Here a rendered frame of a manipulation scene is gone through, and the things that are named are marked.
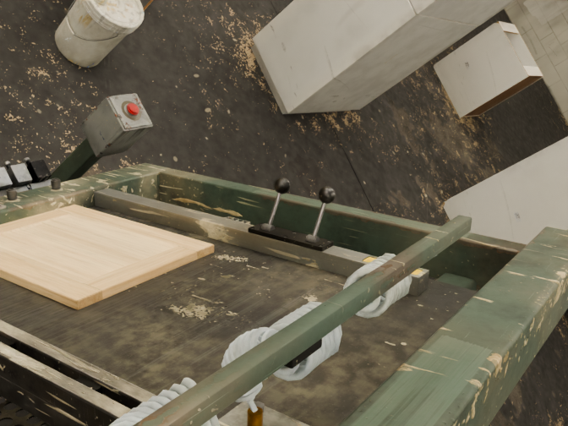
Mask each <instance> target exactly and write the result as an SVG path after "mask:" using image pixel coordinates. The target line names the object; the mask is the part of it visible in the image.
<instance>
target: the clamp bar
mask: <svg viewBox="0 0 568 426"><path fill-rule="evenodd" d="M277 332H278V330H274V329H269V328H267V327H260V328H259V329H252V330H251V331H246V332H245V333H244V334H243V335H240V336H239V337H238V338H236V339H235V341H233V342H232V343H231V344H230V346H229V348H228V349H227V350H226V352H225V354H224V358H223V361H222V363H221V366H222V367H224V366H226V365H227V364H229V363H230V362H232V361H233V360H235V359H236V358H238V357H240V356H241V355H243V354H244V353H246V352H247V351H249V350H250V349H252V348H253V347H255V346H257V345H259V344H260V343H261V342H262V341H264V340H266V339H267V338H269V337H271V336H273V335H274V334H275V333H277ZM321 346H322V338H321V339H320V340H319V341H317V342H316V343H315V344H314V345H312V346H311V347H309V348H308V349H306V350H305V351H304V352H302V353H301V354H299V355H298V356H296V357H295V358H294V359H293V360H292V361H290V362H289V363H287V364H286V365H284V366H286V367H288V368H290V369H293V368H294V367H295V366H297V365H298V364H299V363H301V362H302V361H303V360H304V359H305V358H307V357H308V356H310V355H311V354H313V353H314V352H316V351H317V350H318V349H320V348H321ZM262 386H263V385H262V382H261V383H259V384H258V385H256V386H255V387H254V388H253V389H252V390H250V391H248V392H247V393H246V394H244V395H243V396H241V397H240V398H238V399H237V400H236V402H242V403H240V404H239V405H238V406H236V407H235V408H233V409H232V410H231V411H230V412H228V413H227V414H226V415H224V416H223V417H222V418H220V419H219V420H218V421H219V423H220V426H309V425H307V424H306V423H302V422H300V421H298V420H296V419H294V418H291V417H288V416H287V415H285V414H283V413H280V412H278V411H275V410H273V409H271V408H269V407H266V406H265V404H264V403H262V402H260V401H254V398H255V396H256V395H257V394H258V393H259V392H260V390H261V388H262ZM0 396H2V397H4V398H5V399H7V400H9V401H11V402H12V403H13V404H15V405H17V406H18V407H21V408H22V409H24V410H25V411H26V412H29V413H30V414H32V415H34V416H36V417H37V418H39V419H40V420H42V421H44V422H45V423H48V424H49V425H51V426H109V425H110V424H111V423H113V422H114V421H115V420H116V419H118V418H120V417H122V415H124V413H128V412H129V411H130V410H132V409H133V408H134V407H138V406H139V405H140V404H141V403H142V402H143V401H148V400H149V399H150V398H151V397H152V396H155V395H154V394H152V393H150V392H148V391H147V390H144V389H142V388H140V387H138V386H137V385H133V384H131V383H129V382H128V381H126V380H123V379H121V378H119V377H117V376H116V375H114V374H111V373H109V372H107V371H105V370H103V369H100V368H98V367H96V366H95V365H93V364H91V363H88V362H86V361H85V360H83V359H81V358H77V357H75V356H74V355H72V354H70V353H68V352H65V351H64V350H62V349H60V348H58V347H55V346H53V345H52V344H49V343H47V342H45V341H43V340H41V339H39V338H37V337H35V336H33V335H31V334H29V333H27V332H25V331H23V330H20V329H18V328H16V327H14V326H12V325H10V324H8V323H6V322H4V321H2V320H0Z"/></svg>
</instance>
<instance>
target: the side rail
mask: <svg viewBox="0 0 568 426"><path fill-rule="evenodd" d="M159 178H160V187H159V191H160V201H161V202H165V203H168V204H171V205H177V206H181V207H184V208H188V209H191V210H197V211H201V212H204V213H208V214H211V215H214V216H220V217H227V216H230V217H234V218H238V219H241V220H245V221H250V225H254V226H255V225H257V224H260V223H263V224H264V223H266V224H267V223H268V220H269V218H270V213H271V211H272V208H273V205H274V203H275V200H276V196H277V192H276V191H275V190H270V189H267V188H259V187H255V186H251V185H247V184H243V183H235V182H232V181H227V180H223V179H219V178H215V177H208V176H204V175H199V174H196V173H191V172H185V171H180V170H176V169H169V170H165V171H162V172H159ZM321 205H322V202H321V201H320V200H317V199H310V198H306V197H303V196H298V195H294V194H287V193H285V194H282V195H281V198H280V201H279V204H278V206H277V209H276V213H275V217H274V220H273V222H272V225H273V226H274V227H279V228H283V229H287V230H290V231H294V232H300V233H303V234H307V235H309V234H310V235H312V233H313V230H314V226H315V223H316V221H317V218H318V214H319V212H320V207H321ZM439 227H440V226H436V225H433V224H428V223H424V222H421V221H413V220H409V219H405V218H400V217H397V216H389V215H386V214H381V213H377V212H373V211H369V210H362V209H358V208H353V207H350V206H345V205H339V204H334V203H329V204H326V207H325V211H324V214H323V217H322V220H321V223H320V225H319V230H318V232H317V237H319V238H323V239H327V240H331V241H333V242H334V245H333V246H337V247H340V248H344V249H350V250H353V251H357V252H360V253H363V254H369V255H373V256H376V257H380V256H383V255H384V254H394V255H398V254H399V253H400V252H402V251H404V250H405V249H407V248H409V247H410V246H412V245H413V244H415V243H416V242H418V241H419V240H421V239H422V238H424V237H426V236H427V235H429V234H430V233H431V232H433V231H435V230H436V229H438V228H439ZM525 246H526V244H523V243H516V242H512V241H507V240H504V239H499V238H492V237H488V236H484V235H480V234H476V233H471V232H468V233H467V234H465V235H464V236H462V237H461V238H459V239H458V240H457V241H455V242H454V243H453V244H452V245H450V246H449V247H447V248H446V249H444V250H443V251H442V252H440V253H439V254H437V255H436V256H435V257H433V258H432V259H431V260H429V261H428V262H427V263H425V264H424V265H422V266H421V267H419V268H423V269H426V270H429V277H433V278H435V279H438V278H439V277H441V276H442V275H443V274H445V273H451V274H454V275H458V276H464V277H467V278H470V279H473V280H475V282H476V283H477V288H476V289H478V290H480V289H481V288H482V287H483V286H484V285H485V284H486V283H487V282H488V281H490V280H491V279H492V278H493V277H494V276H495V275H496V274H497V273H498V272H499V271H500V270H501V269H502V268H503V267H504V266H505V265H506V264H507V263H508V262H510V261H511V260H512V259H513V258H514V257H515V256H516V255H517V254H518V253H519V252H520V251H521V250H522V249H523V248H524V247H525Z"/></svg>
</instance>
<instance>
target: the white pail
mask: <svg viewBox="0 0 568 426"><path fill-rule="evenodd" d="M74 1H75V0H74ZM74 1H73V3H74ZM152 1H153V0H150V1H149V2H148V3H147V5H146V6H145V7H144V8H143V6H142V4H141V2H140V0H76V2H75V3H74V5H73V7H72V8H71V6H72V4H73V3H72V4H71V6H70V8H71V9H70V8H69V9H70V10H68V13H67V15H66V17H65V18H64V20H63V22H62V23H61V24H60V25H59V27H58V28H57V30H56V33H55V42H56V44H57V48H58V49H59V51H60V52H61V53H62V54H63V55H64V56H65V57H66V58H67V59H68V60H69V61H70V62H72V63H74V64H76V65H79V66H81V67H85V68H91V67H94V66H96V65H97V64H98V63H99V62H100V61H101V60H102V59H103V58H104V57H105V56H106V55H107V54H108V53H109V52H110V51H111V50H112V49H113V48H114V47H115V46H116V45H117V44H118V43H119V42H120V41H121V40H122V39H123V38H124V37H125V36H126V35H127V34H130V33H132V32H134V31H135V30H136V29H137V28H138V27H139V26H140V25H141V24H142V21H143V20H144V15H145V13H144V11H145V10H146V8H147V7H148V6H149V5H150V4H151V3H152Z"/></svg>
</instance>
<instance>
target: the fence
mask: <svg viewBox="0 0 568 426"><path fill-rule="evenodd" d="M94 195H95V206H99V207H102V208H105V209H108V210H114V211H116V212H120V213H123V214H126V215H130V216H135V217H138V218H141V219H144V220H147V221H153V222H155V223H159V224H162V225H165V226H169V227H174V228H177V229H180V230H183V231H186V232H191V233H195V234H198V235H201V236H204V237H208V238H213V239H215V240H219V241H222V242H225V243H230V244H234V245H237V246H240V247H243V248H246V249H252V250H254V251H258V252H261V253H264V254H269V255H273V256H276V257H279V258H282V259H287V260H291V261H294V262H297V263H300V264H303V265H308V266H312V267H314V268H318V269H321V270H327V271H329V272H333V273H336V274H339V275H342V276H347V277H349V276H350V275H351V274H353V273H354V272H355V271H356V270H358V269H360V268H361V267H363V266H364V265H366V264H367V263H368V262H365V261H363V260H365V259H367V258H368V257H371V258H375V259H378V258H379V257H376V256H373V255H369V254H363V253H360V252H357V251H353V250H350V249H346V248H340V247H337V246H332V247H330V248H328V249H326V250H324V251H318V250H314V249H311V248H305V247H302V246H299V245H296V244H292V243H286V242H283V241H280V240H276V239H273V238H268V237H264V236H260V235H257V234H254V233H251V232H249V227H252V226H253V225H250V224H247V223H244V222H240V221H234V220H231V219H227V218H224V217H220V216H214V215H211V214H208V213H204V212H201V211H197V210H191V209H188V208H184V207H181V206H177V205H171V204H168V203H165V202H161V201H158V200H154V199H148V198H145V197H141V196H138V195H134V194H129V193H125V192H122V191H118V190H115V189H111V188H105V189H102V190H98V191H95V192H94ZM418 270H422V271H421V272H420V273H419V274H417V275H414V274H411V278H412V281H411V284H410V287H409V292H408V294H411V295H413V296H418V295H420V294H421V293H422V292H423V291H425V290H426V289H427V288H428V282H429V270H426V269H423V268H418Z"/></svg>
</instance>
